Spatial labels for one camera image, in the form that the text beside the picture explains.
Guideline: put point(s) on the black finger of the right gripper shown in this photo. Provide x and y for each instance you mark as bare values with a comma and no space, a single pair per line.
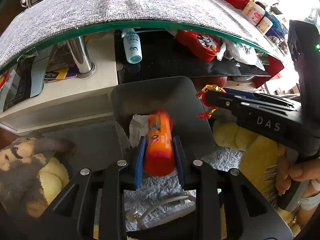
215,98

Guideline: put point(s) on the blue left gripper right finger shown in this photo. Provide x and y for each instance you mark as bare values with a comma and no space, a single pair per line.
179,160

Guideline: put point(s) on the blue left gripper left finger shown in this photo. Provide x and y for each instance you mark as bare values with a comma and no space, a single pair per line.
139,169

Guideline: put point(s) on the red tassel ornament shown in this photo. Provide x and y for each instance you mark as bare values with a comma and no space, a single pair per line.
206,95

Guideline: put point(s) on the orange bottle red cap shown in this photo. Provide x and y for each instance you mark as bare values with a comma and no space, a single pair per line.
159,159

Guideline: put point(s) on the white tissue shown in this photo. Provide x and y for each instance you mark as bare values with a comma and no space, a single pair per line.
138,127

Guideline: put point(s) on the dark grey trash bin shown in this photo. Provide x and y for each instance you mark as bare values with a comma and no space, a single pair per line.
172,108

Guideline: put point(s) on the person's right hand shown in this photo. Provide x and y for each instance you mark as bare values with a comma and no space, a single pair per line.
286,173

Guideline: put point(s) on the red mickey tin box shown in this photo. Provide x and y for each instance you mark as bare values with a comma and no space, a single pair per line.
204,46

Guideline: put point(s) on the white lotion bottle red label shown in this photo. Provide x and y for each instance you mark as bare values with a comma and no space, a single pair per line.
256,14

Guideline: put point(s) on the yellow cream bottle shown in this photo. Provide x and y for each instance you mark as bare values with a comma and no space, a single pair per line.
248,8

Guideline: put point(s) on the blue white baby bottle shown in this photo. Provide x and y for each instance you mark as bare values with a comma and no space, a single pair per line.
132,46

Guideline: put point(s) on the plush toy brown yellow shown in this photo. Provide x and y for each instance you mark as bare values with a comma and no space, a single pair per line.
33,174

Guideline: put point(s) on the chrome table leg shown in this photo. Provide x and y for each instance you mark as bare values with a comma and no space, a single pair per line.
81,58

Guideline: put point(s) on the grey woven table cloth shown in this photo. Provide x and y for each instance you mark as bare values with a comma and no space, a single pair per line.
52,21

